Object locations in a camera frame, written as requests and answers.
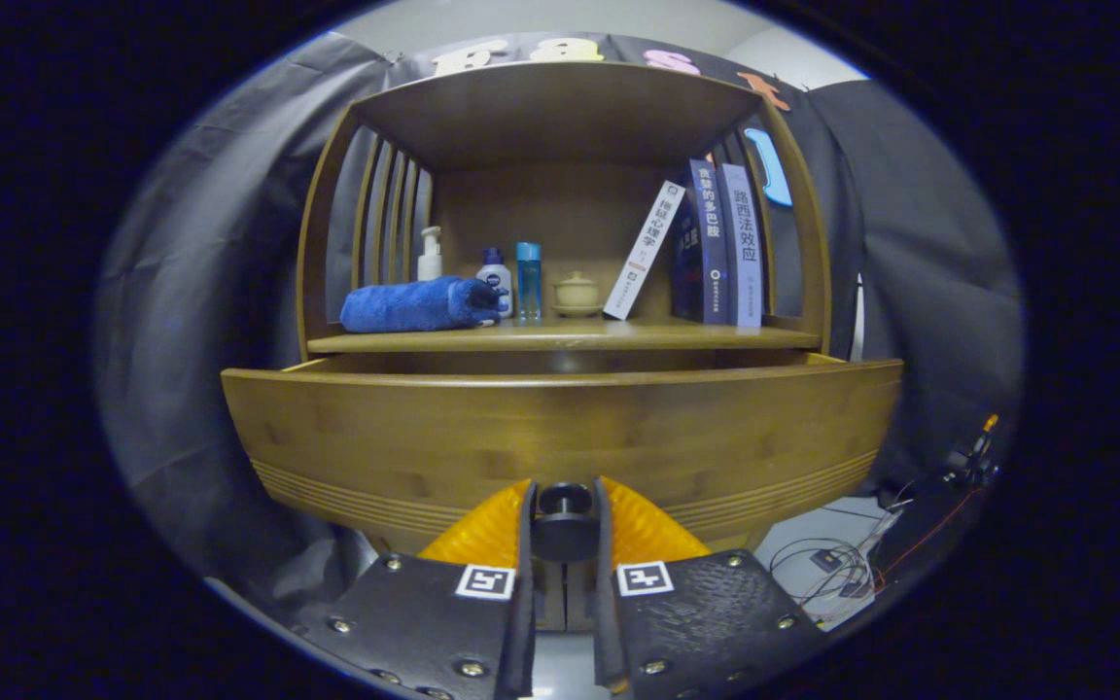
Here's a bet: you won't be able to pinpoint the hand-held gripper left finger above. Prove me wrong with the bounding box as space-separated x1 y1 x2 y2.
293 476 539 700

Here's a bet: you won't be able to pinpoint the clear blue bottle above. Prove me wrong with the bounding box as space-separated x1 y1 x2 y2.
515 242 543 323

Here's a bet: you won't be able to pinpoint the tangled floor cables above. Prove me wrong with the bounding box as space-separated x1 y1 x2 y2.
769 506 887 609

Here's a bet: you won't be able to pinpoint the white book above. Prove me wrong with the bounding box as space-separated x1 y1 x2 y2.
603 180 687 322

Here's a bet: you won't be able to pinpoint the black round drawer knob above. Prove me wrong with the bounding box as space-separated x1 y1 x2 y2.
531 482 602 563

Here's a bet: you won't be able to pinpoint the pale blue book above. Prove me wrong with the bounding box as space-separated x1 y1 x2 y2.
718 162 765 329

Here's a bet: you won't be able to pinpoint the black equipment with orange clamp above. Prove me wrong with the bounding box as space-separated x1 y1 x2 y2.
876 413 1003 584

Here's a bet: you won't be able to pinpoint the wooden countertop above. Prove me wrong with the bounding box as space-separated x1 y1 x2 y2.
307 316 823 354

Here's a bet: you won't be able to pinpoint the wooden cabinet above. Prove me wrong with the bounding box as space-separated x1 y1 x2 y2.
294 61 833 633

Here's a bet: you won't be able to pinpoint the blue folded towel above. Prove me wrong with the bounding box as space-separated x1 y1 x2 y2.
339 276 510 333

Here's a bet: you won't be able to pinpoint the dark blue book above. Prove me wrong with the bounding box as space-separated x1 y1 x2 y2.
669 158 731 326

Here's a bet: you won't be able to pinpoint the white bottle blue cap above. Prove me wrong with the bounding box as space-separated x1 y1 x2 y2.
477 247 514 317

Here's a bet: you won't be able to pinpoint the wooden cabinet door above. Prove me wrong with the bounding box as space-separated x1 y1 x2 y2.
534 562 567 633
566 562 598 633

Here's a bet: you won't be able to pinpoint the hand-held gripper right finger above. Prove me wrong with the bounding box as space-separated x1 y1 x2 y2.
591 475 828 699

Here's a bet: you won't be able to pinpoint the wooden drawer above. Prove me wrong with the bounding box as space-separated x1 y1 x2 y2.
221 352 905 557

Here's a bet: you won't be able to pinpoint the beige lidded teacup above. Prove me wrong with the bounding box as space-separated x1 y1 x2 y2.
551 271 605 319

